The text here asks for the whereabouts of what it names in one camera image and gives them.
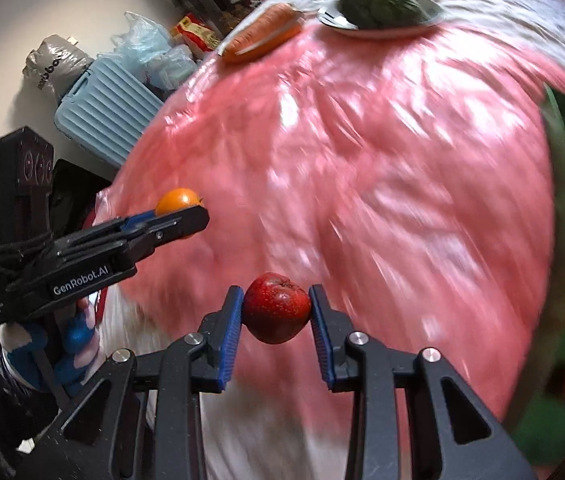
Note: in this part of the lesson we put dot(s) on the pink plastic sheet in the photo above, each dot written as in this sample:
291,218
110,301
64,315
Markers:
342,209

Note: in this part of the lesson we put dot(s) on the light blue suitcase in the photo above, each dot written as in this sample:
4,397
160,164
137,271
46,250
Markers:
106,111

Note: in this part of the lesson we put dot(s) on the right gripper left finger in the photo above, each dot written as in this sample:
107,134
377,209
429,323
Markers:
139,417

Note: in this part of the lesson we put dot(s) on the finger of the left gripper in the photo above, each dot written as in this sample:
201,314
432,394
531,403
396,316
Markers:
137,221
142,243

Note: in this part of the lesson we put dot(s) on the black camera box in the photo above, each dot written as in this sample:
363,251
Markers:
26,164

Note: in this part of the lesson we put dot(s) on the small orange tangerine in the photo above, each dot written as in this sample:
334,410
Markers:
177,199

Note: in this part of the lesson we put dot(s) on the translucent plastic bags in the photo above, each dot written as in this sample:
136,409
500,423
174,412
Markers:
149,53

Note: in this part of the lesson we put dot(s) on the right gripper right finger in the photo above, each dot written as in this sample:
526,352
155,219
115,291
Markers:
452,433

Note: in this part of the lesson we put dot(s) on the blue gloved left hand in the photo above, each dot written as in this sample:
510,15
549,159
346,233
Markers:
53,354

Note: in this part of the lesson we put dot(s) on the red apple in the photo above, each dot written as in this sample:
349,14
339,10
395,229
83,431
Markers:
275,309

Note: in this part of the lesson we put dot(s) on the white plate with greens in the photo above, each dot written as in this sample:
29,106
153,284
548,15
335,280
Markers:
391,25

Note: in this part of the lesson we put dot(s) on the green leafy vegetable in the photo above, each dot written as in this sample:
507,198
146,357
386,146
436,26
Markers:
380,2

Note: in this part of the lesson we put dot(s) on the orange rimmed white plate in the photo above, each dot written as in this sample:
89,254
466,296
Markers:
266,45

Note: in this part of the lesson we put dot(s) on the red yellow rice bag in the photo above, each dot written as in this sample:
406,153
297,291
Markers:
198,36

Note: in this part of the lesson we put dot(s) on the carrot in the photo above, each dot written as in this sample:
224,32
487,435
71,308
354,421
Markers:
266,27

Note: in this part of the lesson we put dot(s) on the grey sack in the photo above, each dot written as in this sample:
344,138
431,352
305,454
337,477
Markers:
55,66

